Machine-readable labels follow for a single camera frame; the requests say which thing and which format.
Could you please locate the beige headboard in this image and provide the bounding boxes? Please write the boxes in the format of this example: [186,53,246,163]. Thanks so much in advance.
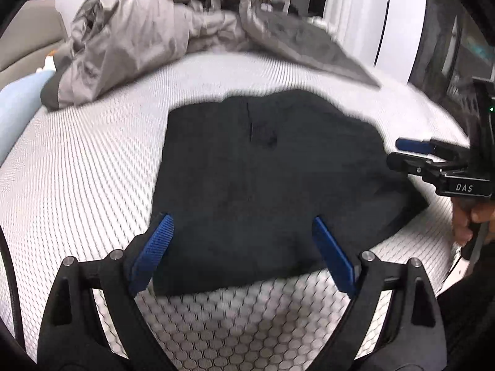
[1,9,66,88]

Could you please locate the right hand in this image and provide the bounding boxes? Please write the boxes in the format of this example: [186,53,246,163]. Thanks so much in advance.
[451,198,495,246]

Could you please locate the light blue pillow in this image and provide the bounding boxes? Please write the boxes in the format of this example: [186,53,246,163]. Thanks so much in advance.
[0,70,55,163]

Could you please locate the black pants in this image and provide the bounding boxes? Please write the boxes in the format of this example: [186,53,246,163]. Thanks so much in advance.
[152,90,427,296]

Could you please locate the black cable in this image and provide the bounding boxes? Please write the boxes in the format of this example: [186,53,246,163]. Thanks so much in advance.
[0,225,26,350]

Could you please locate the white patterned mattress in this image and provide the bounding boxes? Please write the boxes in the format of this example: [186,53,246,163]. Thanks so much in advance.
[1,53,467,370]

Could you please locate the grey jacket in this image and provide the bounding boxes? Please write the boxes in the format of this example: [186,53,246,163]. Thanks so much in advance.
[40,0,379,111]

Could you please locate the orange white small object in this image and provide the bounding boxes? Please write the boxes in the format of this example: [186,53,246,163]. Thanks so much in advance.
[36,49,56,73]

